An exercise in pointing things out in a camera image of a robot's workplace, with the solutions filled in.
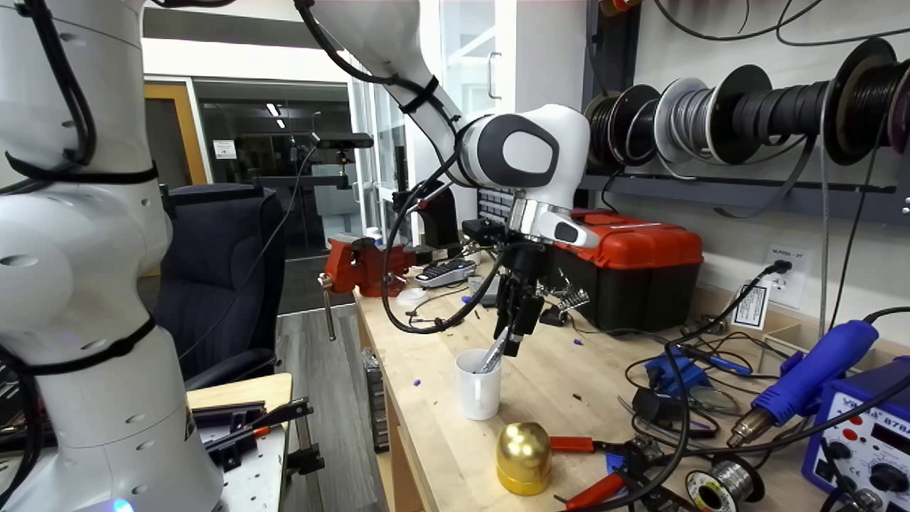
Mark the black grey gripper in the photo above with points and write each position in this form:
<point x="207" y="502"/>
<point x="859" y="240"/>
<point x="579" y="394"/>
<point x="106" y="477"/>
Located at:
<point x="522" y="237"/>

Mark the grey marker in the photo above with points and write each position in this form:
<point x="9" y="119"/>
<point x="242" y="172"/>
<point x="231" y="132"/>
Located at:
<point x="494" y="354"/>

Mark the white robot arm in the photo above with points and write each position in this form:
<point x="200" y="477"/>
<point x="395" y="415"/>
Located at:
<point x="110" y="423"/>

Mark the white mug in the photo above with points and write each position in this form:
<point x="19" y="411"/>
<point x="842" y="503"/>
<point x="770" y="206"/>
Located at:
<point x="478" y="385"/>

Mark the red black toolbox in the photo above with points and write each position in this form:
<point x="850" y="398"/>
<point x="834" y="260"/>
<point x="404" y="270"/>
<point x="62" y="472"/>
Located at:
<point x="641" y="274"/>

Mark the gold dome bell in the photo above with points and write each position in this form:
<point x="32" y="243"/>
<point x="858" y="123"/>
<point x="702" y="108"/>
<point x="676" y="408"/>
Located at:
<point x="525" y="458"/>

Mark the red bench vise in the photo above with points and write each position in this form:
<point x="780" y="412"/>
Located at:
<point x="362" y="264"/>

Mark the blue connector box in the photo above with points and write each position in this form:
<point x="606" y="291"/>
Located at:
<point x="676" y="374"/>

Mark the side table with clamps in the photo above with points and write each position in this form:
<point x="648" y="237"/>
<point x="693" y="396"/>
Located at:
<point x="249" y="429"/>

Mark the black office chair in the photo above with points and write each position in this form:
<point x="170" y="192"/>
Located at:
<point x="224" y="280"/>

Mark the blue soldering station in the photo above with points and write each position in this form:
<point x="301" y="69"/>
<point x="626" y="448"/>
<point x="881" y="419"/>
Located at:
<point x="868" y="449"/>

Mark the red handled pliers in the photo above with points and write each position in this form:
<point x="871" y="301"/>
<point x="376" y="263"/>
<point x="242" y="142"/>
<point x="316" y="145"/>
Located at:
<point x="605" y="477"/>

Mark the solder wire spool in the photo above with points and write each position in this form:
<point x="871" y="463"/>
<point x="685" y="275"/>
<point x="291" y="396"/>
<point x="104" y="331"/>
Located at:
<point x="724" y="487"/>

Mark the blue hot air handle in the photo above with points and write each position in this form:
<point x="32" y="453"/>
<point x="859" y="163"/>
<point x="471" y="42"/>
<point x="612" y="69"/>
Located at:
<point x="804" y="378"/>

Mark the wire spool rack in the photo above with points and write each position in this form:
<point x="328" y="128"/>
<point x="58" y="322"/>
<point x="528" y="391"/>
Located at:
<point x="850" y="118"/>

